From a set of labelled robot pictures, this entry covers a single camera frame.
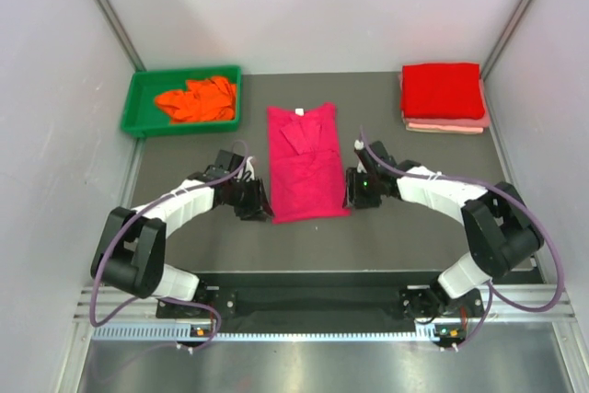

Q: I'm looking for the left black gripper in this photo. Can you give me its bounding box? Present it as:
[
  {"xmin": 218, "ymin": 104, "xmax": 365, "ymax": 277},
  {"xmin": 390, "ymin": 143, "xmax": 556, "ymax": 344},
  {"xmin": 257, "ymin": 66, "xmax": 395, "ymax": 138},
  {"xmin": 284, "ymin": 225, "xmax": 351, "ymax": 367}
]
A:
[{"xmin": 227, "ymin": 176, "xmax": 274, "ymax": 222}]

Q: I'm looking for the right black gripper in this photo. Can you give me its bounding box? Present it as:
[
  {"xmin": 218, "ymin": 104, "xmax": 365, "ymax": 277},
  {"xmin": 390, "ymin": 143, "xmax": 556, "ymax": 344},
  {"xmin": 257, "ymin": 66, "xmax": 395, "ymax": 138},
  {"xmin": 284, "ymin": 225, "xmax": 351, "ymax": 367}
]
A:
[{"xmin": 342, "ymin": 168, "xmax": 382, "ymax": 210}]

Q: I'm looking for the magenta pink t-shirt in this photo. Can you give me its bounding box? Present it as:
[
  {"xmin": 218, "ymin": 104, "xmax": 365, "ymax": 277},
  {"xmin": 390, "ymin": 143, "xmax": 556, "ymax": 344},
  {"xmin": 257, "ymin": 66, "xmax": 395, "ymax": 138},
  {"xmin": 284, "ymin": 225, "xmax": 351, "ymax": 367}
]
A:
[{"xmin": 267, "ymin": 103, "xmax": 350, "ymax": 224}]

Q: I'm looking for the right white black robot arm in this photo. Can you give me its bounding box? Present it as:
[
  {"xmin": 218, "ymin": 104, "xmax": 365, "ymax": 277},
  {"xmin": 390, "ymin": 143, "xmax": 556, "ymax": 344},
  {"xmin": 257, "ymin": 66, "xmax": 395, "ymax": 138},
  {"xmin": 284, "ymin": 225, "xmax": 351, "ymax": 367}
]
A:
[{"xmin": 344, "ymin": 140, "xmax": 544, "ymax": 316}]

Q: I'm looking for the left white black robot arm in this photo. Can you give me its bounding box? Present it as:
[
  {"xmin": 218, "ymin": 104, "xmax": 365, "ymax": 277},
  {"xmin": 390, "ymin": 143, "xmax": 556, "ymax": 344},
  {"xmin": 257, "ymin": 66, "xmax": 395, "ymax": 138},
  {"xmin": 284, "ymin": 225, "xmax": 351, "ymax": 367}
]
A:
[{"xmin": 90, "ymin": 150, "xmax": 274, "ymax": 317}]

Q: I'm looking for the folded peach t-shirt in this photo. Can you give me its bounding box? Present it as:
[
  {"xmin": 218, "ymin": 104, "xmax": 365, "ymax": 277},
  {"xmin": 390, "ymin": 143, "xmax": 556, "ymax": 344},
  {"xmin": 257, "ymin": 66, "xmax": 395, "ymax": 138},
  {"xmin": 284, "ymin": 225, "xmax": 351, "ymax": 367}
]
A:
[{"xmin": 405, "ymin": 123, "xmax": 487, "ymax": 135}]

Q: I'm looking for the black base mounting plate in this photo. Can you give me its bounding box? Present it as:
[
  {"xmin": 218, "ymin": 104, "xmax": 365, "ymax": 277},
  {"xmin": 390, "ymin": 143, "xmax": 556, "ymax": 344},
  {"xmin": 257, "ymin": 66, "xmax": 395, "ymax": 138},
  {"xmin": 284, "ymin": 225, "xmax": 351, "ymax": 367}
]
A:
[{"xmin": 156, "ymin": 271, "xmax": 482, "ymax": 331}]

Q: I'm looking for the orange t-shirt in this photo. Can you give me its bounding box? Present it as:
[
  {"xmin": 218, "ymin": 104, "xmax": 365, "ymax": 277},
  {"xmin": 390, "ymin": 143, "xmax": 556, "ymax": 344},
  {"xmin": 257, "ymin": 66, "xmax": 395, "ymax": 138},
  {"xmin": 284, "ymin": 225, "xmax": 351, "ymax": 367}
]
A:
[{"xmin": 155, "ymin": 75, "xmax": 237, "ymax": 124}]

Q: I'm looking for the folded red t-shirt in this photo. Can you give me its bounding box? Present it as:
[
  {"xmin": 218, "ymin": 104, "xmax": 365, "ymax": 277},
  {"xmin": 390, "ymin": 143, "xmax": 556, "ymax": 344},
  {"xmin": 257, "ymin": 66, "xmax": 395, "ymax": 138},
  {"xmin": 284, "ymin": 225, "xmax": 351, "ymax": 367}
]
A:
[{"xmin": 400, "ymin": 63, "xmax": 485, "ymax": 120}]

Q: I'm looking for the green plastic bin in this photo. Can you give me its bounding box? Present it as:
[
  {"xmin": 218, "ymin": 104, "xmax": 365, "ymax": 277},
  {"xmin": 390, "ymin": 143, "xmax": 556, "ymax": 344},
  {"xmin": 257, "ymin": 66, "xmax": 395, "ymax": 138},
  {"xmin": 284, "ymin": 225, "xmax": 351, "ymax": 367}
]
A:
[{"xmin": 121, "ymin": 65, "xmax": 242, "ymax": 137}]

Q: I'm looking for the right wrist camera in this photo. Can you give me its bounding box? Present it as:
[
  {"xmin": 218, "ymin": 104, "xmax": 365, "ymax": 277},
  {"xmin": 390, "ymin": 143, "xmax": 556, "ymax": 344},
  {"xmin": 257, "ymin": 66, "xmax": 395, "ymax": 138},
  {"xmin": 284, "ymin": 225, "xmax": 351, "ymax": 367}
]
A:
[{"xmin": 353, "ymin": 140, "xmax": 376, "ymax": 176}]

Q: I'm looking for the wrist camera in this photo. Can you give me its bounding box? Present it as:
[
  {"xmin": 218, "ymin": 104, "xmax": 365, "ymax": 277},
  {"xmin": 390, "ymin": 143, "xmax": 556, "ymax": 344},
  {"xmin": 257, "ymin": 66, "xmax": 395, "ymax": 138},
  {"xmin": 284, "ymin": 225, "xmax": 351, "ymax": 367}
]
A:
[
  {"xmin": 353, "ymin": 140, "xmax": 376, "ymax": 176},
  {"xmin": 239, "ymin": 156, "xmax": 256, "ymax": 182}
]

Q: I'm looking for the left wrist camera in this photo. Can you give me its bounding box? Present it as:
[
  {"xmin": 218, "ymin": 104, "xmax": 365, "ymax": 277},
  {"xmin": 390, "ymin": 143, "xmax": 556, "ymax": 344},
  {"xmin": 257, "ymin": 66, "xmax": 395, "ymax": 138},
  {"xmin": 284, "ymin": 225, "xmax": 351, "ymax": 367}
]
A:
[{"xmin": 239, "ymin": 156, "xmax": 256, "ymax": 182}]

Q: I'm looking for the slotted grey cable duct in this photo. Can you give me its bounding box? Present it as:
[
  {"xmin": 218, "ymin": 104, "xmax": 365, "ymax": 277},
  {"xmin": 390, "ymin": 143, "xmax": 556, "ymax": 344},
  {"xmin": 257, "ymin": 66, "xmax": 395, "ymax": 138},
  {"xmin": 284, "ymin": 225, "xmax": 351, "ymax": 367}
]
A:
[{"xmin": 92, "ymin": 322, "xmax": 460, "ymax": 342}]

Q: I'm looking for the aluminium frame rail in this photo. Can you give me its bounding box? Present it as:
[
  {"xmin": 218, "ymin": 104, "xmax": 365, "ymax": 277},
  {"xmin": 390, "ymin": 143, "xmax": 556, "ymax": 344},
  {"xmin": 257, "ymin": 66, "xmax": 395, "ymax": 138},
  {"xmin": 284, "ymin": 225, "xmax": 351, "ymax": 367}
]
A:
[{"xmin": 488, "ymin": 284, "xmax": 576, "ymax": 323}]

